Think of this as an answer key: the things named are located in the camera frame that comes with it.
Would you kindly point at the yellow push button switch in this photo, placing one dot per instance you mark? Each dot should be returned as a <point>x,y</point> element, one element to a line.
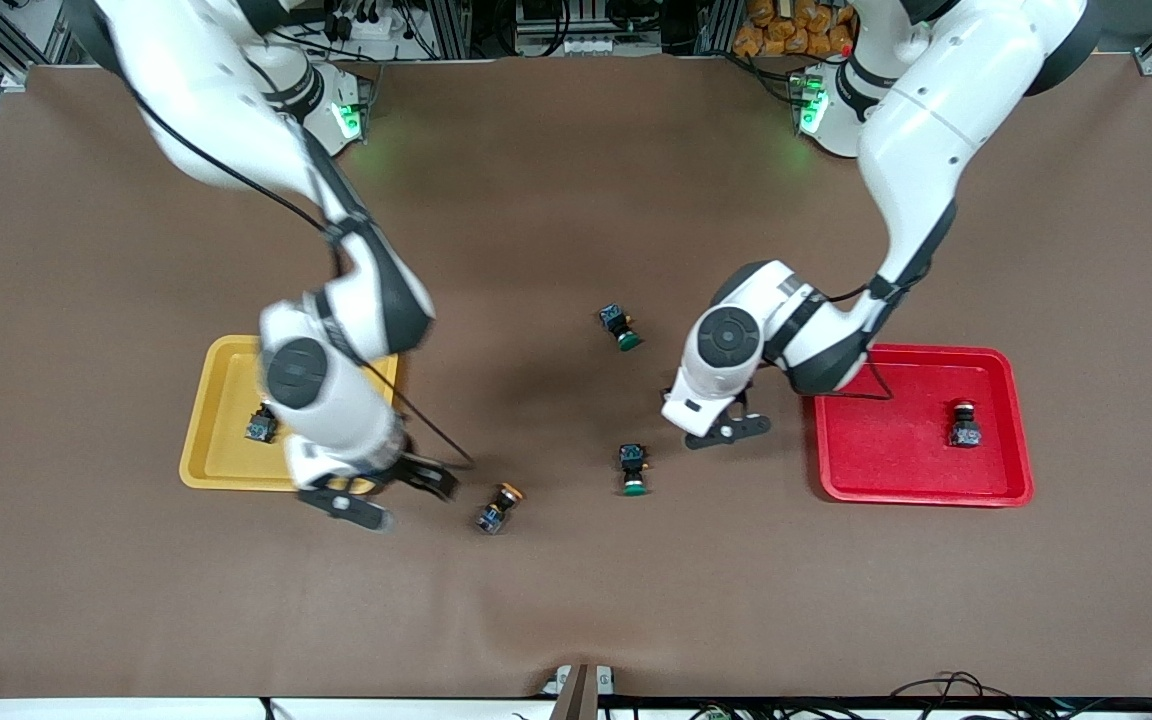
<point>260,427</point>
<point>496,512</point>

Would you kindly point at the green push button switch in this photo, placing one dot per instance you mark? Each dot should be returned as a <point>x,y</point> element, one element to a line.
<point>633,466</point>
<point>620,327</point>

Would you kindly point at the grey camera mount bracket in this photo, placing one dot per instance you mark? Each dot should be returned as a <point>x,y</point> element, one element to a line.
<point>578,690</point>

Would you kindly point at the pile of orange objects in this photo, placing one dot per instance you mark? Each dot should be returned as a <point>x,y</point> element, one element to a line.
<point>796,28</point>

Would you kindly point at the red plastic tray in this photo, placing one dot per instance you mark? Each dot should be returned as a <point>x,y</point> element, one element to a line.
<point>901,450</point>

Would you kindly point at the white power strip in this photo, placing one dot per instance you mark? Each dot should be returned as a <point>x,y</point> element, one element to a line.
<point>371,25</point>

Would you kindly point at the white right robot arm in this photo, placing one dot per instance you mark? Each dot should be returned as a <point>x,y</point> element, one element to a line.
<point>336,400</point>

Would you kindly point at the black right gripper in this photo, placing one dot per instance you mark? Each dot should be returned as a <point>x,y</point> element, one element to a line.
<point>423,474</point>

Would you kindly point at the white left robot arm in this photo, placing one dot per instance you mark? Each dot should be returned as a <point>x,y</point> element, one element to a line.
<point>936,110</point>

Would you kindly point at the red push button switch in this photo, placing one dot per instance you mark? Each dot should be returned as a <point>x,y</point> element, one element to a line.
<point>964,428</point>

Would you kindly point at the yellow plastic tray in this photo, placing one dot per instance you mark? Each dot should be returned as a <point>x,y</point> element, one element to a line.
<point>226,450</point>

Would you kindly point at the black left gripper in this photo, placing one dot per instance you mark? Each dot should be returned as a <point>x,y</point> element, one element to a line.
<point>740,397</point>

